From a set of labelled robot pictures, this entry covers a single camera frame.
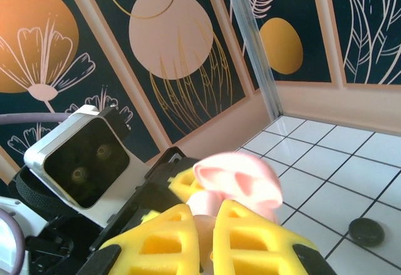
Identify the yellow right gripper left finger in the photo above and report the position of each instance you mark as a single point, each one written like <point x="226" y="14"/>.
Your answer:
<point x="156" y="229"/>

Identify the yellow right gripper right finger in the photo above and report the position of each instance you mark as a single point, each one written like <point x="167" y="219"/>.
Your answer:
<point x="250" y="228"/>

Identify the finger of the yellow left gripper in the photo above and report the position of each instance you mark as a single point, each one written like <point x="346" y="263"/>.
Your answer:
<point x="180" y="187"/>
<point x="150" y="216"/>

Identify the pink earbud charging case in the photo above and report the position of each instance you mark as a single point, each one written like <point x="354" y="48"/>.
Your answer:
<point x="238" y="168"/>

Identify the black earbud charging case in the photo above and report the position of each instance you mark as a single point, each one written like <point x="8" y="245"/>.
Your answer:
<point x="366" y="231"/>

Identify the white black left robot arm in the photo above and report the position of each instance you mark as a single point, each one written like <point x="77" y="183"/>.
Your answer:
<point x="31" y="221"/>

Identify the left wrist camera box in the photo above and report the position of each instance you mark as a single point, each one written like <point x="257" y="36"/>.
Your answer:
<point x="78" y="162"/>

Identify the aluminium corner post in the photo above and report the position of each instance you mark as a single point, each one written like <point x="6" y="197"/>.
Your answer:
<point x="250" y="37"/>

